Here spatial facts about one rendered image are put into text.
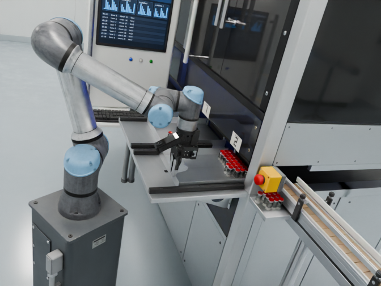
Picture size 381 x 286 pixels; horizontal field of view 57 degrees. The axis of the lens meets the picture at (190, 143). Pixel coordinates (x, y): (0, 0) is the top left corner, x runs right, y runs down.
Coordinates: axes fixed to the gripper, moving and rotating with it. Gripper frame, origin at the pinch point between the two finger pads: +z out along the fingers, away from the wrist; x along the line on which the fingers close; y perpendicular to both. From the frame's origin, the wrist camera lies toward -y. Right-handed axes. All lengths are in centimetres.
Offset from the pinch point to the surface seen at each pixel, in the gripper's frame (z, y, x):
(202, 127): 3, 33, 49
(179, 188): 1.6, 0.9, -7.9
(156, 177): 3.5, -5.1, 2.5
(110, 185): 91, 3, 122
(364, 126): -29, 75, -12
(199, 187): 1.5, 9.3, -7.9
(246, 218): 15.3, 32.3, -12.3
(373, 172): 5, 116, 3
